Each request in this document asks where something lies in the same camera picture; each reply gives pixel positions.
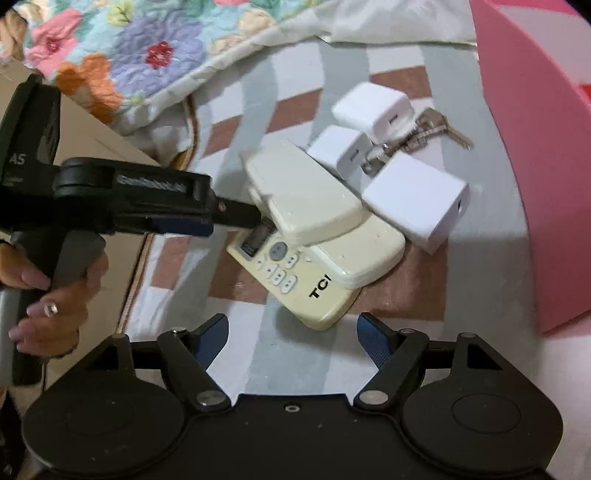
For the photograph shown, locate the cream remote face down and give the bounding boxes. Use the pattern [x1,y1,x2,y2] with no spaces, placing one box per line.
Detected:
[239,140,365,246]

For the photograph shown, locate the cream TCL remote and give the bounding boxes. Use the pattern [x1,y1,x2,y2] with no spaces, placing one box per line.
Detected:
[226,219,361,331]

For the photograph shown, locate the white remote face down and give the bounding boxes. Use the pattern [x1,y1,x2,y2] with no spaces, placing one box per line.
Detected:
[304,213,406,289]

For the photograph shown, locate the small white charger cube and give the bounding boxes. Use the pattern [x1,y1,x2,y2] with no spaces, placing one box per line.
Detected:
[307,125,374,180]

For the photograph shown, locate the large white charger cube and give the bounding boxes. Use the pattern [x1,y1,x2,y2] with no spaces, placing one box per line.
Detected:
[362,152,470,254]

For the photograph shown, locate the silver key bunch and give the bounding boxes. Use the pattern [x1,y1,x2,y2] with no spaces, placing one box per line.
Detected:
[361,108,474,178]

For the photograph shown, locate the left hand with ring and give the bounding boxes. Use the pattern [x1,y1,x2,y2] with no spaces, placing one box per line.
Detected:
[1,242,108,358]

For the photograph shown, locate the checkered mat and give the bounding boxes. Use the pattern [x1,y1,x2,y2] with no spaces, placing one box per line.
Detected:
[123,41,543,397]

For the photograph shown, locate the floral quilt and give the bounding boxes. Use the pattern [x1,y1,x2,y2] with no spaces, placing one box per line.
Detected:
[1,1,475,163]

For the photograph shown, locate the pink storage box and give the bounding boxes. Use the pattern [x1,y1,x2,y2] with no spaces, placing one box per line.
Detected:
[470,1,590,332]

